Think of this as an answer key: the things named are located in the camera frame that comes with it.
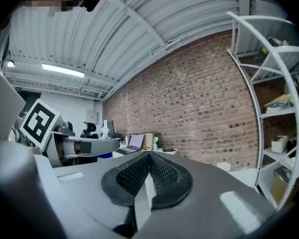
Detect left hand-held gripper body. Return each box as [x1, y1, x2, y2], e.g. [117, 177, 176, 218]
[19, 98, 93, 168]

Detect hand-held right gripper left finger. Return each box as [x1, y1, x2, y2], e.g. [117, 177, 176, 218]
[33, 150, 150, 235]

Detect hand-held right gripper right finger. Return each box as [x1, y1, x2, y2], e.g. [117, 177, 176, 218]
[136, 151, 278, 239]

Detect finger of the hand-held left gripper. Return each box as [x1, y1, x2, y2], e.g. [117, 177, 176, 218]
[67, 136, 122, 157]

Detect white spray bottle blue base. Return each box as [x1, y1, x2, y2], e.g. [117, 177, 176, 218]
[96, 119, 113, 159]

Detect black computer monitor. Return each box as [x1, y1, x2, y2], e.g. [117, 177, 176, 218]
[107, 120, 116, 138]

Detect black office chair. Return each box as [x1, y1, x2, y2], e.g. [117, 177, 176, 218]
[80, 121, 98, 138]

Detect open laptop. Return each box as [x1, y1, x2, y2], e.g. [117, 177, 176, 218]
[116, 134, 146, 155]

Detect long ceiling light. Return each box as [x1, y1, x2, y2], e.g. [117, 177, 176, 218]
[41, 63, 85, 78]

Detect white desk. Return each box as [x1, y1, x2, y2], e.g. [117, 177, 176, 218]
[112, 147, 182, 159]

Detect flat cardboard sheet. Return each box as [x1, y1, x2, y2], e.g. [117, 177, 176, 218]
[269, 173, 290, 206]

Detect small white box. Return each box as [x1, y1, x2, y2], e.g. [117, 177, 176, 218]
[271, 135, 289, 154]

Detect stack of yellow papers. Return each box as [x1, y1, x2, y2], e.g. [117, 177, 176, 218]
[263, 93, 299, 115]

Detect white metal shelf rack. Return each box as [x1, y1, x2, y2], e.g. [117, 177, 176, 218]
[226, 10, 299, 212]

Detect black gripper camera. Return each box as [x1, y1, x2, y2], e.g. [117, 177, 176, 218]
[56, 120, 75, 135]

